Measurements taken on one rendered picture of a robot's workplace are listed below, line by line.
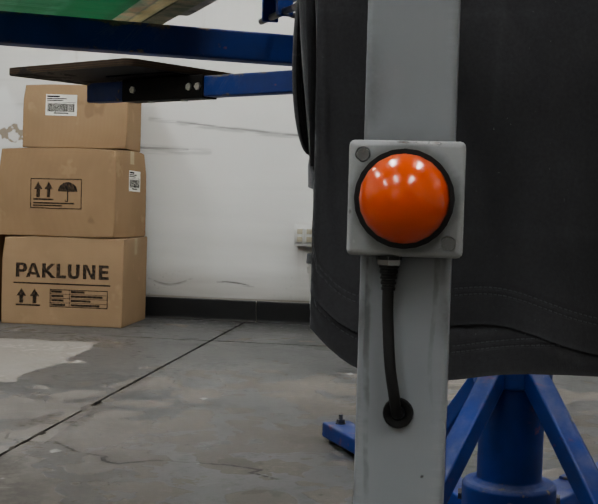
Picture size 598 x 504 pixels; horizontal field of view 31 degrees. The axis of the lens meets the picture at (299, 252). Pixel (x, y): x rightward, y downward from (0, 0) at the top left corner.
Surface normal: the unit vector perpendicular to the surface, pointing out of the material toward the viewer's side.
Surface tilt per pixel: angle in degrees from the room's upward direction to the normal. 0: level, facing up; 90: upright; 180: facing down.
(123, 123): 90
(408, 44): 90
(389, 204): 100
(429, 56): 90
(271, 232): 90
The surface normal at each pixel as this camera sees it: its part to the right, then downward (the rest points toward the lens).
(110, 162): -0.18, -0.01
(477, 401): -0.40, -0.72
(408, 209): 0.01, 0.22
